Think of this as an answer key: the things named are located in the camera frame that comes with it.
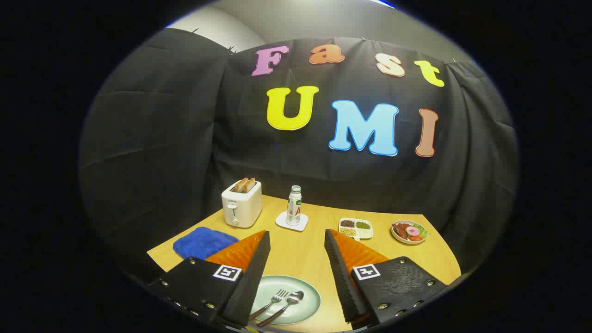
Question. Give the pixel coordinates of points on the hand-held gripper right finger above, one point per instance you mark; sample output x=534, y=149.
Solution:
x=340, y=273

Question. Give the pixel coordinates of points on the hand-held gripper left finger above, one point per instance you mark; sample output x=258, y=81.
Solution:
x=256, y=273

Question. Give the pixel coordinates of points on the green plate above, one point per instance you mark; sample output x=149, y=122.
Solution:
x=307, y=305

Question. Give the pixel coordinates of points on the white divided bean dish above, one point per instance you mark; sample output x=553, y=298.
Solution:
x=365, y=234

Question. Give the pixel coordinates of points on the white square coaster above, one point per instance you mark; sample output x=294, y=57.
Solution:
x=280, y=221

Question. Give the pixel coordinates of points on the blue towel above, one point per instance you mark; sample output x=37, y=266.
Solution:
x=199, y=243

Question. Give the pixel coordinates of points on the white toaster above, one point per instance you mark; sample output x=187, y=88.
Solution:
x=243, y=208

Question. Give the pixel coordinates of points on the clear plastic water bottle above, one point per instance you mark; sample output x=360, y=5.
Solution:
x=293, y=208

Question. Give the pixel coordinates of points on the plate of meat and vegetables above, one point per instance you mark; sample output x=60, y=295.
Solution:
x=407, y=231

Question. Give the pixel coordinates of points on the toast slice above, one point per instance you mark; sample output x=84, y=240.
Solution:
x=250, y=184
x=240, y=185

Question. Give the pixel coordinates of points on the black backdrop cloth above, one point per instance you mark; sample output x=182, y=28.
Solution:
x=162, y=138

